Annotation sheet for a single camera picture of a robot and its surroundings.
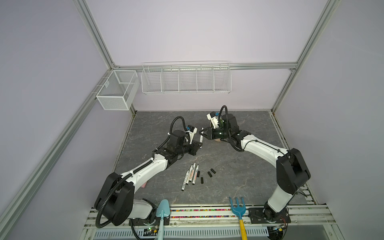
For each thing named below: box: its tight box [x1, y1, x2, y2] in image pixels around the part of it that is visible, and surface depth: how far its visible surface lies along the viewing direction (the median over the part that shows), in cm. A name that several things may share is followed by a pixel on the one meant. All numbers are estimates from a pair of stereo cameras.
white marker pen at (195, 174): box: [192, 164, 199, 185], surface depth 89 cm
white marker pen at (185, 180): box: [181, 169, 190, 192], surface depth 86 cm
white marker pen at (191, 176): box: [189, 161, 196, 182], surface depth 89 cm
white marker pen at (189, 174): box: [185, 164, 193, 185], surface depth 88 cm
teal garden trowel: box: [155, 199, 171, 240], surface depth 75 cm
